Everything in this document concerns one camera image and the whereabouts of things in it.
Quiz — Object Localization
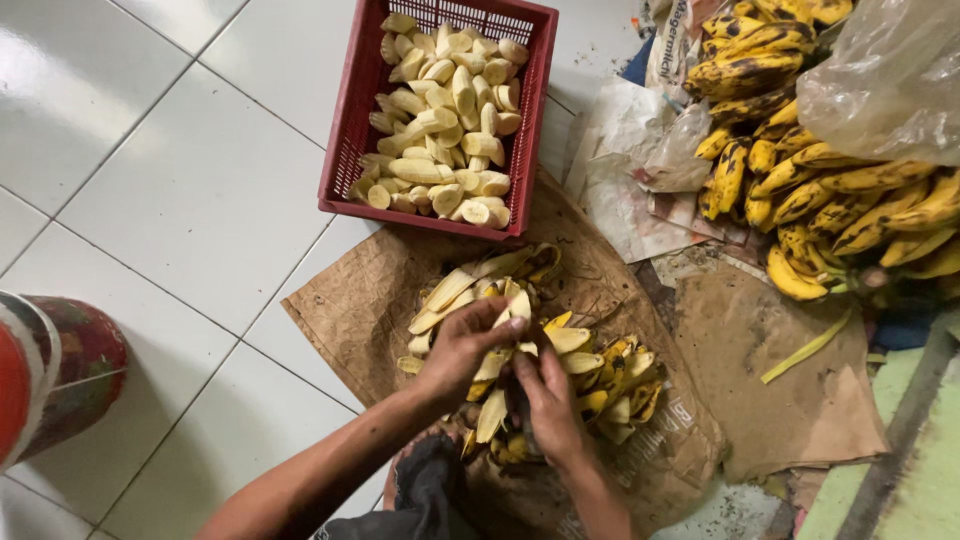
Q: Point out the blue cloth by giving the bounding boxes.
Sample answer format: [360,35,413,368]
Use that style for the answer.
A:
[868,298,948,354]

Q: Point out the printed white paper sack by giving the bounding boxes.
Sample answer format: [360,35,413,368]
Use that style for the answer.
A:
[643,0,723,93]

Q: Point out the person's right hand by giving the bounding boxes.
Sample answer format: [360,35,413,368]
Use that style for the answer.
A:
[511,349,595,468]

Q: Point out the small brown paper sheet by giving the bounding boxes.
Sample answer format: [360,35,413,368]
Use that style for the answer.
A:
[669,261,894,485]

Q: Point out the green floor mat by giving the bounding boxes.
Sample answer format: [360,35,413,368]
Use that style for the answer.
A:
[793,313,960,540]

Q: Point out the crumpled white paper sheet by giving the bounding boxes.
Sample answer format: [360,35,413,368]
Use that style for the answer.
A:
[562,75,751,265]

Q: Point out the person's dark shorts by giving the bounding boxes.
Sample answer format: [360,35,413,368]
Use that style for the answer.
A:
[313,432,483,540]

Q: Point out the person's left hand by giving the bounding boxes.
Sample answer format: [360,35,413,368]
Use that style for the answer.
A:
[414,297,528,412]

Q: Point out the loose yellow peel strip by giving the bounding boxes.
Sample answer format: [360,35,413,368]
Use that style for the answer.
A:
[760,307,855,386]

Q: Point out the pile of peeled banana pieces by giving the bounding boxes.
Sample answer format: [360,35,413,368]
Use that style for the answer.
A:
[346,12,531,230]

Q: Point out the half-peeled banana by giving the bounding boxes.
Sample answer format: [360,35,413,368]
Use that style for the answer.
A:
[491,288,535,354]

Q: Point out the small crumpled clear plastic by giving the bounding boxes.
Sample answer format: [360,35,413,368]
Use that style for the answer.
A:
[636,101,715,195]

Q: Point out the red patterned round container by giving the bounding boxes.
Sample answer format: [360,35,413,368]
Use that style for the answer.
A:
[0,290,130,472]

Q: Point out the large crumpled brown paper sheet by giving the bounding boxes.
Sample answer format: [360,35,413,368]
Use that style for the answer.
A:
[281,168,730,540]

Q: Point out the heap of banana peels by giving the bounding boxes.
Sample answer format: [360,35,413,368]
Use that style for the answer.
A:
[396,242,669,468]

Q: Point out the large clear plastic bag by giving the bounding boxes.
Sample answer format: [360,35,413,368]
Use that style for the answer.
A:
[795,0,960,168]

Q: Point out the heap of ripe spotted bananas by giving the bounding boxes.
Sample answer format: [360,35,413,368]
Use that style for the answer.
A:
[681,0,960,310]

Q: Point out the red plastic crate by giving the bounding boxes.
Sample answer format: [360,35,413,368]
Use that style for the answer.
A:
[317,0,560,243]

